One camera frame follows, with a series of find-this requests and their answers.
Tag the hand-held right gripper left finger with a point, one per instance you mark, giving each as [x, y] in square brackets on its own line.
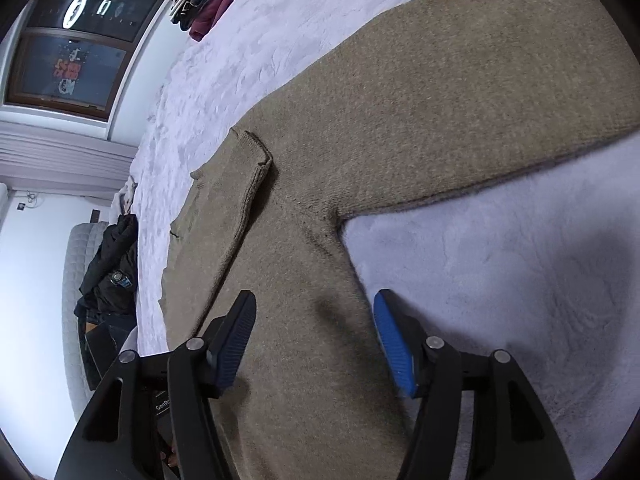
[235, 345]

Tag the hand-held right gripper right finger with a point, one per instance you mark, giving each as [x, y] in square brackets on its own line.
[395, 345]

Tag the olive-brown towel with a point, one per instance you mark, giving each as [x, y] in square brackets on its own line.
[400, 135]

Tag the dark blue jeans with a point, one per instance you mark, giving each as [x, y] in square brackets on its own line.
[107, 350]

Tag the lavender fluffy blanket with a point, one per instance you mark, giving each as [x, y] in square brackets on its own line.
[500, 285]

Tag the grey quilted cushion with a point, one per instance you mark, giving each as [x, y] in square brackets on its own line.
[72, 310]

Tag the black jacket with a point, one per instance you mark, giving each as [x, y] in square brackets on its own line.
[107, 270]

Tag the small beige cloth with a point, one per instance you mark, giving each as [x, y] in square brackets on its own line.
[125, 197]

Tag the pleated grey curtain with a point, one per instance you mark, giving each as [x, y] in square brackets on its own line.
[60, 160]

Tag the dark window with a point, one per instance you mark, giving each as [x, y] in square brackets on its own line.
[65, 80]

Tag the black wall socket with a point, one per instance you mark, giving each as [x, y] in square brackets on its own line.
[21, 205]

